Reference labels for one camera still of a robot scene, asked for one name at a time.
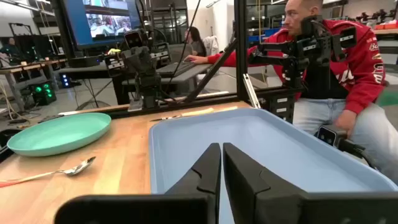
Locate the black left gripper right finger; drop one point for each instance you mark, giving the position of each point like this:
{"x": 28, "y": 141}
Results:
{"x": 245, "y": 193}

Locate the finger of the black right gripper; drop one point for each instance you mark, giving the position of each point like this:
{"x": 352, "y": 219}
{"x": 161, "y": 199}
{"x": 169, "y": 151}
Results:
{"x": 145, "y": 62}
{"x": 131, "y": 62}

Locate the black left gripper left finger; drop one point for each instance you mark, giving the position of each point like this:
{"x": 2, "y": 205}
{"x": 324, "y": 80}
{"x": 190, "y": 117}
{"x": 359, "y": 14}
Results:
{"x": 208, "y": 174}

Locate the teal plate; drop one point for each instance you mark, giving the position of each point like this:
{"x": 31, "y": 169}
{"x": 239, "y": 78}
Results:
{"x": 59, "y": 133}

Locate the light blue plastic tray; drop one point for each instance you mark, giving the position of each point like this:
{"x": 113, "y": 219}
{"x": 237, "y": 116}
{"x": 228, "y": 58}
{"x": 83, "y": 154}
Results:
{"x": 264, "y": 140}

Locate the black keyboard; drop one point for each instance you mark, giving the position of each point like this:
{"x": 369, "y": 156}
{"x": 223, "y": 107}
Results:
{"x": 175, "y": 68}

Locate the grey desk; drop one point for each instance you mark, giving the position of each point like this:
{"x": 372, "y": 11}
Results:
{"x": 84, "y": 72}
{"x": 199, "y": 72}

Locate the large blue-screen monitor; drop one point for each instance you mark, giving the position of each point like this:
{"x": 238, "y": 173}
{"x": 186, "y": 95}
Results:
{"x": 102, "y": 18}

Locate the person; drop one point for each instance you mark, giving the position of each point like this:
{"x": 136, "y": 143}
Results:
{"x": 197, "y": 43}
{"x": 360, "y": 62}
{"x": 11, "y": 46}

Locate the black computer with green lights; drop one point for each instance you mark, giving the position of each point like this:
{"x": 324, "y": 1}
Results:
{"x": 43, "y": 93}

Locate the black labelled control box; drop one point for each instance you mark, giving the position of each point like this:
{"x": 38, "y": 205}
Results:
{"x": 281, "y": 107}

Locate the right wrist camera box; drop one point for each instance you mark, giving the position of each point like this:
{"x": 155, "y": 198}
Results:
{"x": 133, "y": 39}

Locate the silver angle bracket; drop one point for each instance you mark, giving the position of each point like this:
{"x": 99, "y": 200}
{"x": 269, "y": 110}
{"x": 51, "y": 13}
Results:
{"x": 251, "y": 91}

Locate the black arm with camera box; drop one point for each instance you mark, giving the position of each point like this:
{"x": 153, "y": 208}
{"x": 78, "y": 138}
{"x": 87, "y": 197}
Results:
{"x": 326, "y": 135}

